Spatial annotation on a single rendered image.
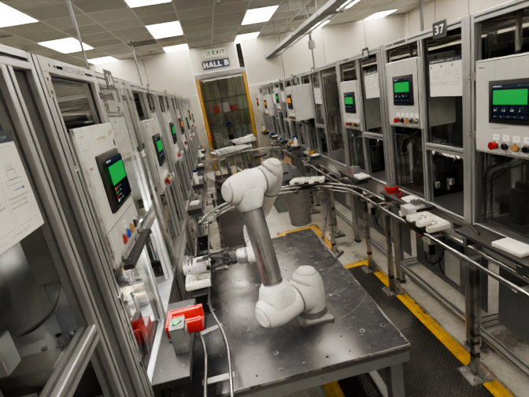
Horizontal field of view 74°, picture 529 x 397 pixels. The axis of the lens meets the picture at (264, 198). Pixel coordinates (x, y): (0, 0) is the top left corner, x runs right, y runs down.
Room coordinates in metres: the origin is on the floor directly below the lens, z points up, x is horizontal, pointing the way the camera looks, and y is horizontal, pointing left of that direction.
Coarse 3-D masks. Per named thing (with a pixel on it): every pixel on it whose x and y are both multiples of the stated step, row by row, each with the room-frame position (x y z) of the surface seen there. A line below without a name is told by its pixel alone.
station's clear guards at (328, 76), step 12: (324, 72) 4.28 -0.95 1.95; (324, 84) 4.33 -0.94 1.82; (336, 84) 3.93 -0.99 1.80; (324, 96) 4.38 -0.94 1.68; (336, 96) 3.97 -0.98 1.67; (336, 108) 4.02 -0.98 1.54; (312, 120) 5.33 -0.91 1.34; (336, 120) 4.06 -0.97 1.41; (312, 132) 5.15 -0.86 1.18; (324, 132) 5.35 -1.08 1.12; (336, 132) 4.11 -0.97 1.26; (312, 144) 5.24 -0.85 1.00; (336, 144) 4.16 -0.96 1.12; (336, 156) 4.20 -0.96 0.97
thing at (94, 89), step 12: (96, 84) 1.47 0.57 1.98; (120, 84) 1.89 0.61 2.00; (96, 96) 1.45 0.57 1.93; (96, 108) 1.46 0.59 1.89; (108, 120) 1.49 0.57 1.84; (144, 168) 1.91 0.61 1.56; (156, 216) 1.87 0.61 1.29; (156, 240) 1.86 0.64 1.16; (168, 264) 1.87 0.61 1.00; (156, 288) 1.46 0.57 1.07
